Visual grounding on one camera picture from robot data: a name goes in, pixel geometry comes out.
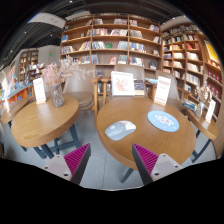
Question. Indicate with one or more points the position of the white sign with wooden base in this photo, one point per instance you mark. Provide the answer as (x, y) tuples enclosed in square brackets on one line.
[(162, 90)]

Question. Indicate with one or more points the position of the white hanging ceiling panel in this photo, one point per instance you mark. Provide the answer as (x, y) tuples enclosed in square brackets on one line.
[(46, 20)]

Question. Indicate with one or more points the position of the stack of lying books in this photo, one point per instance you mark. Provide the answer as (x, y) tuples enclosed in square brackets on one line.
[(190, 105)]

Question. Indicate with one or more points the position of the wide wooden bookshelf unit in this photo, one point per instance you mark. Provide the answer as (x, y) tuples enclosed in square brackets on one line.
[(110, 41)]

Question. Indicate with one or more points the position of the brown upholstered wooden armchair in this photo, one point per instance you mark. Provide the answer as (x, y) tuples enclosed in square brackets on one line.
[(175, 96), (125, 67), (80, 96)]

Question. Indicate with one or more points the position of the distant wooden bookshelf unit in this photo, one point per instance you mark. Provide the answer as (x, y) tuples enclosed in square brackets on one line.
[(28, 63)]

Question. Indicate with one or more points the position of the white framed flower picture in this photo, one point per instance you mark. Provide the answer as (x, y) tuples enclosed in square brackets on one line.
[(122, 84)]

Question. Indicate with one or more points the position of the dark blue standing book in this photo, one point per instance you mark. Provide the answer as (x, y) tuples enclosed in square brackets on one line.
[(139, 87)]

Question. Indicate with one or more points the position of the grey computer mouse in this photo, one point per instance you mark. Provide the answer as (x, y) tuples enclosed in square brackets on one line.
[(120, 130)]

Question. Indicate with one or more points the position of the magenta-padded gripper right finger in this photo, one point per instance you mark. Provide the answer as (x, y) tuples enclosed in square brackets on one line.
[(145, 158)]

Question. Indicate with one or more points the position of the low orange book display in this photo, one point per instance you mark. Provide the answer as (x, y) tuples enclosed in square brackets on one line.
[(16, 93)]

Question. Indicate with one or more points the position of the round wooden side table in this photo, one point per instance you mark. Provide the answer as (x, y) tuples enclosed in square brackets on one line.
[(203, 125), (43, 123)]

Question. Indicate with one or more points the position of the round light blue mouse pad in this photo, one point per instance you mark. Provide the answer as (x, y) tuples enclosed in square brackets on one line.
[(163, 121)]

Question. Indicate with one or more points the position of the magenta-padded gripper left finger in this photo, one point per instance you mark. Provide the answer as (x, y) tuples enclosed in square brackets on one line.
[(78, 158)]

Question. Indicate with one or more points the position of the glass vase with pale flowers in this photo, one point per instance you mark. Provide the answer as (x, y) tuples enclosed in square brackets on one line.
[(199, 109)]

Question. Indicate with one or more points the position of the light blue flat book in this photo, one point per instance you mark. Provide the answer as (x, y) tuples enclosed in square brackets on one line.
[(151, 80)]

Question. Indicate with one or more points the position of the small white sign stand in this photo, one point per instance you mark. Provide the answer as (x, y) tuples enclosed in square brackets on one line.
[(210, 111), (39, 90)]

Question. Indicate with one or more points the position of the glass vase with pink flowers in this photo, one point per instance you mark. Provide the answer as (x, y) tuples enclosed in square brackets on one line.
[(57, 97)]

